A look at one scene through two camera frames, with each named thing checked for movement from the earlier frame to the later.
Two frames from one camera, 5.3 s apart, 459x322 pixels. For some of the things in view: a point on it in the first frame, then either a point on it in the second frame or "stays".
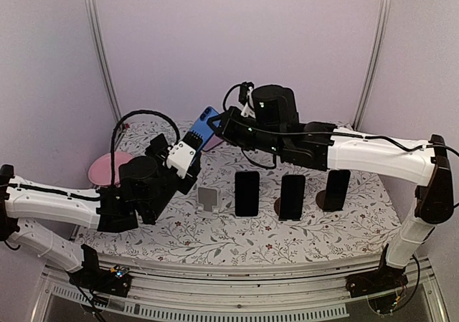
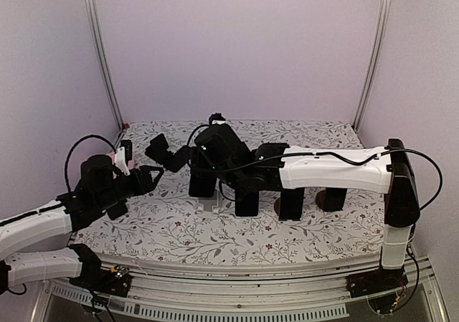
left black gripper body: x=188 y=183 to x=138 y=188
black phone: x=336 y=190 stays
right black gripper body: x=242 y=136 to x=196 y=159
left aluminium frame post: x=91 y=16 stays
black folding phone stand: x=158 y=147 stays
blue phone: x=201 y=126 to x=202 y=182
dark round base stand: x=277 y=206 stays
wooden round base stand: x=320 y=199 stays
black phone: x=292 y=197 stays
